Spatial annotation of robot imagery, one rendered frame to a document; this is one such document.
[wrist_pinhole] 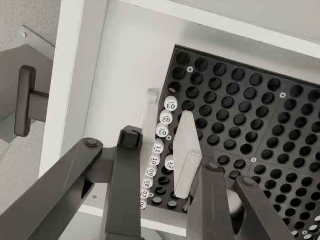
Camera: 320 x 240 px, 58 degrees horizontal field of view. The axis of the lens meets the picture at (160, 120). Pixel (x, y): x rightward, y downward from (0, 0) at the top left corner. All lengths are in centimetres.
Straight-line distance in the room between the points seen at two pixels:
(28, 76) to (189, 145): 18
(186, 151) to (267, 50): 21
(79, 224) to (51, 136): 131
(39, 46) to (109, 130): 93
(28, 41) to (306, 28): 106
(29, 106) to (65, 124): 4
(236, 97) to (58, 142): 18
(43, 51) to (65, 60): 101
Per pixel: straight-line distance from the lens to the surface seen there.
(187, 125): 19
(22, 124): 32
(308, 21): 45
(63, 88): 27
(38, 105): 30
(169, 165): 30
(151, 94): 34
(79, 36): 26
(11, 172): 158
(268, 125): 31
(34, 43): 128
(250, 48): 35
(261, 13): 43
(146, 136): 16
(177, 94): 28
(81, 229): 160
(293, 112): 31
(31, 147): 147
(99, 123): 37
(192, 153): 16
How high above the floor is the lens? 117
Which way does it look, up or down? 68 degrees down
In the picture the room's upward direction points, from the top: 175 degrees counter-clockwise
